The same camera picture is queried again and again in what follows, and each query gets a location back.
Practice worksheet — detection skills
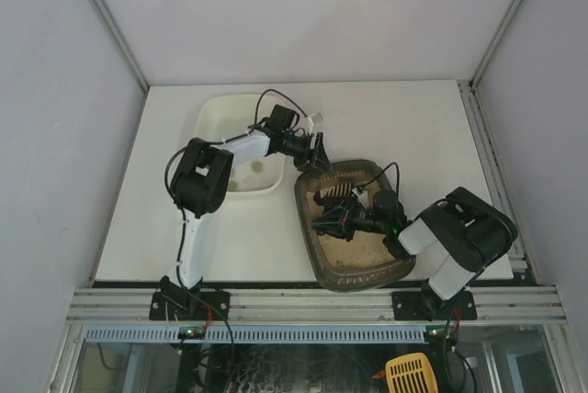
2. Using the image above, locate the brown litter box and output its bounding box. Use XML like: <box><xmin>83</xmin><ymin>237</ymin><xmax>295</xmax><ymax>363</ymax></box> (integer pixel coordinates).
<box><xmin>294</xmin><ymin>159</ymin><xmax>416</xmax><ymax>292</ymax></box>

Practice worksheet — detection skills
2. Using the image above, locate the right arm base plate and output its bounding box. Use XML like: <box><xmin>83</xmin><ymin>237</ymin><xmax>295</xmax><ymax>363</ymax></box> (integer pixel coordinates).
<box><xmin>391</xmin><ymin>291</ymin><xmax>478</xmax><ymax>321</ymax></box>

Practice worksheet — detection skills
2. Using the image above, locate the black litter scoop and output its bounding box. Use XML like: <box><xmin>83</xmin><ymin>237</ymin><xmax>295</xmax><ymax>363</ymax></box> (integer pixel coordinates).
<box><xmin>313</xmin><ymin>182</ymin><xmax>354</xmax><ymax>209</ymax></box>

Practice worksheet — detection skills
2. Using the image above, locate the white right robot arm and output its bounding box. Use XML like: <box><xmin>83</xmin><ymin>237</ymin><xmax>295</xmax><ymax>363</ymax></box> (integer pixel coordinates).
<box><xmin>312</xmin><ymin>169</ymin><xmax>518</xmax><ymax>316</ymax></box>

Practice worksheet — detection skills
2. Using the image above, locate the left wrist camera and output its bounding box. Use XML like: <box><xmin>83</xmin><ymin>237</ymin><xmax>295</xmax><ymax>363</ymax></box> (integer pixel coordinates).
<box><xmin>306</xmin><ymin>113</ymin><xmax>323</xmax><ymax>134</ymax></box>

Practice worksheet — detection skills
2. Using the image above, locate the aluminium frame rail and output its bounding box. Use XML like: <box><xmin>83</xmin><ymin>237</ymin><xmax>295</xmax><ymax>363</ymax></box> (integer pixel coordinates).
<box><xmin>66</xmin><ymin>286</ymin><xmax>566</xmax><ymax>325</ymax></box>

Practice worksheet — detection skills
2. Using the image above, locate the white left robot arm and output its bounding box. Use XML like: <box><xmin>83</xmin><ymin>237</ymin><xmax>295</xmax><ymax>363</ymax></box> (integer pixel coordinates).
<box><xmin>160</xmin><ymin>88</ymin><xmax>332</xmax><ymax>310</ymax></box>

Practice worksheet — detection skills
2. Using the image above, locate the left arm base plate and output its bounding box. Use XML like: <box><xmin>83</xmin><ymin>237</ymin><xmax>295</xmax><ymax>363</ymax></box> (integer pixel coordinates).
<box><xmin>148</xmin><ymin>290</ymin><xmax>231</xmax><ymax>321</ymax></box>

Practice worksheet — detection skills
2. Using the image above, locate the grey slotted cable duct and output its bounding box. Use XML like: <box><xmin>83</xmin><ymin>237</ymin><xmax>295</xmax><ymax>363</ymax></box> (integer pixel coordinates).
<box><xmin>85</xmin><ymin>325</ymin><xmax>426</xmax><ymax>344</ymax></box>

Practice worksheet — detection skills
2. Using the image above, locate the yellow slotted scoop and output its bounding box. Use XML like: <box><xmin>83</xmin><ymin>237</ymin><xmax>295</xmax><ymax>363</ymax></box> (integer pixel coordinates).
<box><xmin>384</xmin><ymin>353</ymin><xmax>438</xmax><ymax>393</ymax></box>

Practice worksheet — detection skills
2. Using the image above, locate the white plastic tub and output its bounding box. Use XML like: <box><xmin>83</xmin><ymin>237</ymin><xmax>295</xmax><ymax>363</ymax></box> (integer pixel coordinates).
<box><xmin>195</xmin><ymin>94</ymin><xmax>285</xmax><ymax>197</ymax></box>

